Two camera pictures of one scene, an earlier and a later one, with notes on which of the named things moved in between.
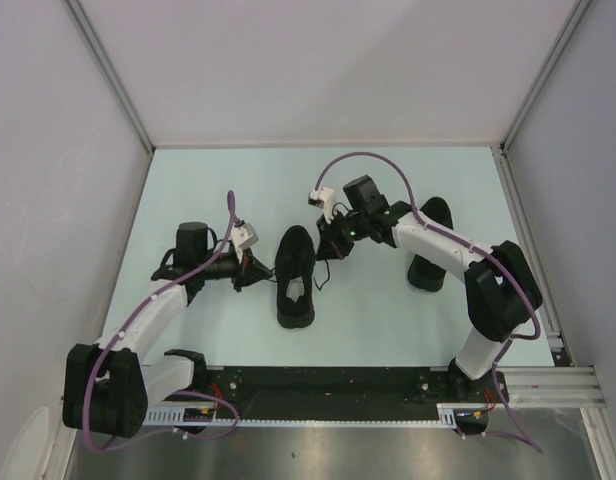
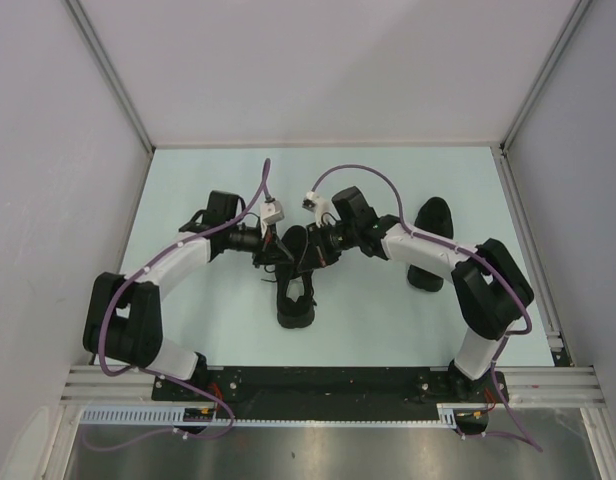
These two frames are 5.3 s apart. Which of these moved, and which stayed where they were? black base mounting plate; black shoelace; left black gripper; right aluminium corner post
Moved: black shoelace; left black gripper
Stayed: black base mounting plate; right aluminium corner post
